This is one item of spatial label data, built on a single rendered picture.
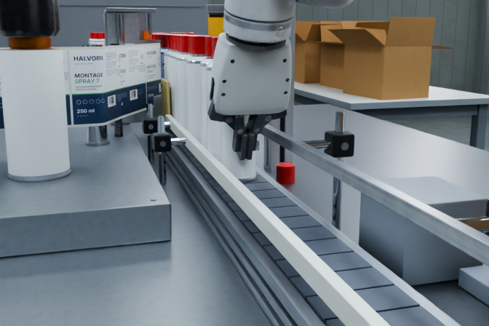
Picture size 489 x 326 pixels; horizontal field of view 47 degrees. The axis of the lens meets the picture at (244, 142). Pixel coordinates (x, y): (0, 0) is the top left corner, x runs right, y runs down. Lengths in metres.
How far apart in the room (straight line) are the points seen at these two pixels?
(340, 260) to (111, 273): 0.26
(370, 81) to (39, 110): 2.06
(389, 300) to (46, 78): 0.56
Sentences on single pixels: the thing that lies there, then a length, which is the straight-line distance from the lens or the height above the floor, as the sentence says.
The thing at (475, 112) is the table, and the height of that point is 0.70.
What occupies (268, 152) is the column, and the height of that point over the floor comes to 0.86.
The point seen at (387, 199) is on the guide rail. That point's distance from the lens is 0.48.
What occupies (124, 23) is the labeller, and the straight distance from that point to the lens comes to 1.33.
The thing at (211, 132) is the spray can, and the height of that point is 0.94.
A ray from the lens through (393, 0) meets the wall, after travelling 7.31.
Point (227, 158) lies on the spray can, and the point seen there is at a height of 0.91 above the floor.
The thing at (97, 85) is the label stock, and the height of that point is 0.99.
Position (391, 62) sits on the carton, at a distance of 2.65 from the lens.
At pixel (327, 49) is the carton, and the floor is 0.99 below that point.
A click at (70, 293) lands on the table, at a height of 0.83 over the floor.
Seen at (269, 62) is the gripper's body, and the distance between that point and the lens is 0.69.
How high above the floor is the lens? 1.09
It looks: 11 degrees down
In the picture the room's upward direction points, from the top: straight up
